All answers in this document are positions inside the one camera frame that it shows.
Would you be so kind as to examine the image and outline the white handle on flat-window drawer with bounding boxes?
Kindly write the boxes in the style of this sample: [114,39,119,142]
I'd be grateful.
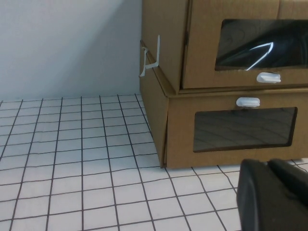
[235,96,261,108]

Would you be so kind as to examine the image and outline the white plastic connector clip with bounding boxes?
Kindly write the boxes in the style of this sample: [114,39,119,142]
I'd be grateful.
[139,34,161,78]

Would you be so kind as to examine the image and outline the cardboard shoe box shell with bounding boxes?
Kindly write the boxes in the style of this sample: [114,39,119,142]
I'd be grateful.
[141,0,193,95]
[139,68,308,169]

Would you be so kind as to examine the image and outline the cardboard drawer with window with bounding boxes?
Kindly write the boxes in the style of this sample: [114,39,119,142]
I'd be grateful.
[164,90,308,169]
[180,0,308,90]

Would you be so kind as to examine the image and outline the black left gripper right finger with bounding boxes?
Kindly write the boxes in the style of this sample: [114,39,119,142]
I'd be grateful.
[268,158,308,191]

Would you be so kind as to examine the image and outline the white handle on creased-window drawer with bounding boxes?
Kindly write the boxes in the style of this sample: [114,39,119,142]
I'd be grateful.
[256,72,282,84]

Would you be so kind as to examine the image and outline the cardboard drawer with flat window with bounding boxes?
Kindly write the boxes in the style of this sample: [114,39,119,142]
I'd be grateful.
[164,90,308,169]

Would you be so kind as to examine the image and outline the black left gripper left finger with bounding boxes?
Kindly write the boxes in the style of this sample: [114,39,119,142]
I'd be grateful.
[236,158,308,231]

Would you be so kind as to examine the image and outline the white grid tablecloth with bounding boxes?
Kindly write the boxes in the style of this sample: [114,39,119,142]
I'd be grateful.
[0,93,308,231]

